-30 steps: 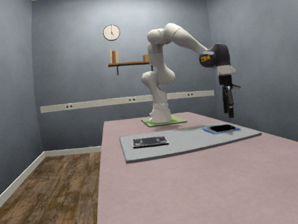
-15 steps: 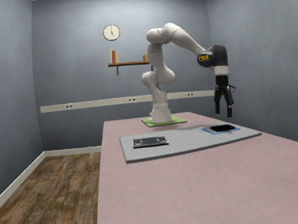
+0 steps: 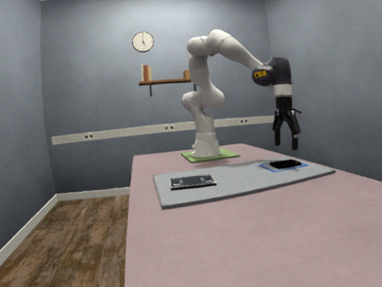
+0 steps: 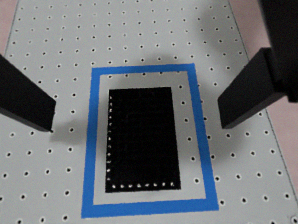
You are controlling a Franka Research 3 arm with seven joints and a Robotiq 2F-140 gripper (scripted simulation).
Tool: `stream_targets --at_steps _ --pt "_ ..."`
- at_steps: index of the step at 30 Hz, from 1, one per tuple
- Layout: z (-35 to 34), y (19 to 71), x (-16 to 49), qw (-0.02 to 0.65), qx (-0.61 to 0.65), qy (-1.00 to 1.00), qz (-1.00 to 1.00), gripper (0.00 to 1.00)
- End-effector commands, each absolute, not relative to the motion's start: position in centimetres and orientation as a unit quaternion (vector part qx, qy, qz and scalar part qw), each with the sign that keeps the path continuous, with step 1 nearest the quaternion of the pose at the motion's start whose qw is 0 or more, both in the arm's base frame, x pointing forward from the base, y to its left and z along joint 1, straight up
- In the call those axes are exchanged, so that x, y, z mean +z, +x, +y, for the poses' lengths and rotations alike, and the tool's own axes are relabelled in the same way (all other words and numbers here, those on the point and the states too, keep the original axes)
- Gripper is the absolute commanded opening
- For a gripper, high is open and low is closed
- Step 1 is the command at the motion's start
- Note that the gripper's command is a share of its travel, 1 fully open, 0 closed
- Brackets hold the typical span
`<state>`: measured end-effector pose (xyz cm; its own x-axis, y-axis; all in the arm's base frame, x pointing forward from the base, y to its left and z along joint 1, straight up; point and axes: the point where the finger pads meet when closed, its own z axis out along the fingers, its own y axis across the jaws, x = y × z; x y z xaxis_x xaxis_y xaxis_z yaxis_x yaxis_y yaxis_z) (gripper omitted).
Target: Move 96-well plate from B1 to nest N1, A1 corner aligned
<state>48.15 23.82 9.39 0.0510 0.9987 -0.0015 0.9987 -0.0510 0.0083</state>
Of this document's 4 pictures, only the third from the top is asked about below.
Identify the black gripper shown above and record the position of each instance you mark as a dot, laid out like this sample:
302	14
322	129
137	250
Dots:
284	104

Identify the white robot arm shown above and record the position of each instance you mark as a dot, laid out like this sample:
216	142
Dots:
276	73

